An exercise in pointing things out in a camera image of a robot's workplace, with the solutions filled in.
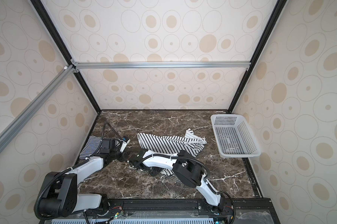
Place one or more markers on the blue white striped tank top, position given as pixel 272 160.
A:
pixel 91 146

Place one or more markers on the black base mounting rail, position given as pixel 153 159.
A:
pixel 178 211

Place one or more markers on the left black corner post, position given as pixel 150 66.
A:
pixel 50 27

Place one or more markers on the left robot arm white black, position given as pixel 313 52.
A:
pixel 58 196

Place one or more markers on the diagonal aluminium left rail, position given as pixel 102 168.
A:
pixel 7 135

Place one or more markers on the right black corner post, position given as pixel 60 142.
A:
pixel 273 19

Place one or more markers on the black corner post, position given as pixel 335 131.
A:
pixel 273 19
pixel 50 27

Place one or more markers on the white plastic laundry basket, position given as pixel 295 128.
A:
pixel 234 137

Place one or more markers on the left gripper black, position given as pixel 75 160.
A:
pixel 123 157

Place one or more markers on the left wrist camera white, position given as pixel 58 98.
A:
pixel 124 142

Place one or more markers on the horizontal aluminium back rail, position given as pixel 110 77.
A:
pixel 162 65

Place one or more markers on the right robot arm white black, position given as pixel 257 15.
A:
pixel 186 168

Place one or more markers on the black white striped tank top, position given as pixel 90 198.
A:
pixel 190 143

